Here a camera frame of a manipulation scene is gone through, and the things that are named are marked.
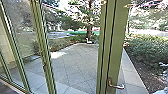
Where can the green framed glass door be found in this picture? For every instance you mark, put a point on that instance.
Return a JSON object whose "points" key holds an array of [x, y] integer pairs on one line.
{"points": [[111, 46], [41, 50]]}

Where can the metal outdoor chair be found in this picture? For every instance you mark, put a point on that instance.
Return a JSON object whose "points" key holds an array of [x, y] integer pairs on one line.
{"points": [[89, 41]]}

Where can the green outdoor canopy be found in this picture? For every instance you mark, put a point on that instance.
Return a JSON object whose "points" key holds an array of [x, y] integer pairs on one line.
{"points": [[85, 32]]}

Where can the low green hedge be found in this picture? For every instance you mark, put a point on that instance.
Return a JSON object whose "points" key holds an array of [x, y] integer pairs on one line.
{"points": [[63, 42]]}

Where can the leafy green tree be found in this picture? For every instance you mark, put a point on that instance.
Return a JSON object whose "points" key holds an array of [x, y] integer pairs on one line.
{"points": [[88, 20]]}

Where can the large green shrub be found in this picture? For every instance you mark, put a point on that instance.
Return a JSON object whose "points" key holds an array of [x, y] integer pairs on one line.
{"points": [[148, 50]]}

